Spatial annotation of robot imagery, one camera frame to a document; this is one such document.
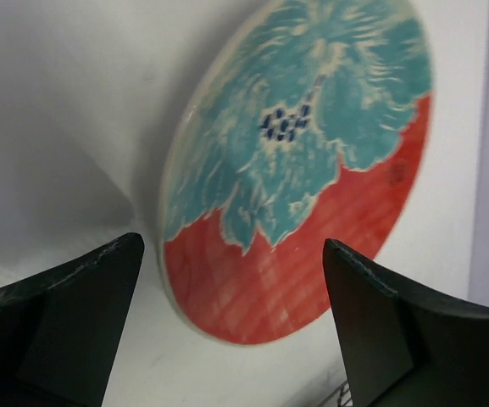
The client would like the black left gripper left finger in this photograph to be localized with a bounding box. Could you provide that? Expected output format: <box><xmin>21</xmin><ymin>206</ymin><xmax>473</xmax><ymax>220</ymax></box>
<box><xmin>0</xmin><ymin>232</ymin><xmax>145</xmax><ymax>406</ymax></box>

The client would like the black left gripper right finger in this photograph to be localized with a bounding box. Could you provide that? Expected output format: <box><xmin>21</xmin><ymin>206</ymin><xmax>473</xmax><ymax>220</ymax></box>
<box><xmin>323</xmin><ymin>239</ymin><xmax>489</xmax><ymax>406</ymax></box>

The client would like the red teal flower plate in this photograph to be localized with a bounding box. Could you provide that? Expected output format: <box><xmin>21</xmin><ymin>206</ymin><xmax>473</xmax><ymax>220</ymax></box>
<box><xmin>158</xmin><ymin>1</ymin><xmax>434</xmax><ymax>345</ymax></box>

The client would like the grey wire dish rack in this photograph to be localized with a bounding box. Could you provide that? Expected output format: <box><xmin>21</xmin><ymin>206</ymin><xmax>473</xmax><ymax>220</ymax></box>
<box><xmin>318</xmin><ymin>381</ymin><xmax>353</xmax><ymax>407</ymax></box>

